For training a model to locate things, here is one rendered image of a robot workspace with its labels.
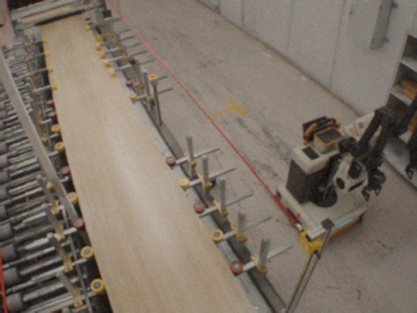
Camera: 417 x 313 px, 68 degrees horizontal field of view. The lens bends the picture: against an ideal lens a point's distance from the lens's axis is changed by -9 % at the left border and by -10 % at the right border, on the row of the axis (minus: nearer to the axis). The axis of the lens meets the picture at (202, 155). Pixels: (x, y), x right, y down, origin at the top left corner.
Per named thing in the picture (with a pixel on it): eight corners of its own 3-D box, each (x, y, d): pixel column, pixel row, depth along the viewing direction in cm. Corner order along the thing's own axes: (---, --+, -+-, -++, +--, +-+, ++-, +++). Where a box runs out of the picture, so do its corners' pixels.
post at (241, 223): (240, 249, 232) (243, 208, 199) (243, 253, 230) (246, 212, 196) (235, 250, 231) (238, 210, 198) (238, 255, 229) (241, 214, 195)
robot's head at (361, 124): (351, 121, 222) (366, 116, 207) (371, 112, 228) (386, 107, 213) (359, 140, 222) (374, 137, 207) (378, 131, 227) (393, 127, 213)
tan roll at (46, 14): (101, 1, 516) (100, -5, 508) (103, 4, 508) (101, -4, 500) (16, 27, 476) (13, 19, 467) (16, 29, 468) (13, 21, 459)
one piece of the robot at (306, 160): (281, 194, 321) (293, 127, 263) (325, 174, 336) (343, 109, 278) (301, 220, 299) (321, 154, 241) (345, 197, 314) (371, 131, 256)
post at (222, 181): (223, 219, 246) (223, 175, 212) (225, 223, 243) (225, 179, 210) (219, 221, 245) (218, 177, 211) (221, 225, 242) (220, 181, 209)
